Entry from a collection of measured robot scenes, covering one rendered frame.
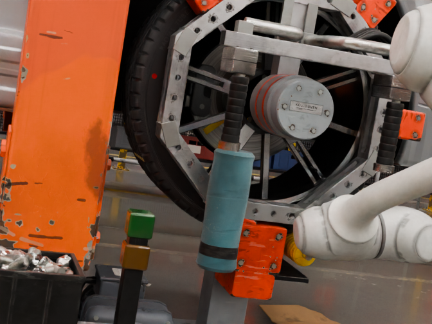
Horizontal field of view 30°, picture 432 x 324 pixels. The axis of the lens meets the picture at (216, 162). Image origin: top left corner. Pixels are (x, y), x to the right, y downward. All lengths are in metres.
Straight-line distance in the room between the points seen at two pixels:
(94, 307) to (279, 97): 0.57
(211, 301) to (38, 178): 0.79
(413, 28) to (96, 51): 0.53
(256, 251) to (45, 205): 0.64
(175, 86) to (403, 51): 0.75
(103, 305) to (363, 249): 0.52
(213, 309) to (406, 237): 0.63
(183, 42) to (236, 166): 0.30
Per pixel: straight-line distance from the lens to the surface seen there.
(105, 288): 1.76
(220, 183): 1.69
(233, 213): 1.70
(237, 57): 1.57
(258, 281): 1.88
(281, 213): 1.87
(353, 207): 1.51
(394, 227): 1.62
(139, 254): 1.26
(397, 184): 1.46
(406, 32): 1.15
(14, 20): 1.90
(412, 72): 1.13
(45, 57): 1.36
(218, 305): 2.05
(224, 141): 1.58
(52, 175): 1.37
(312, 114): 1.71
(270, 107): 1.72
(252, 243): 1.86
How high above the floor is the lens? 0.88
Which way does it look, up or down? 6 degrees down
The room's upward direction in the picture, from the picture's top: 9 degrees clockwise
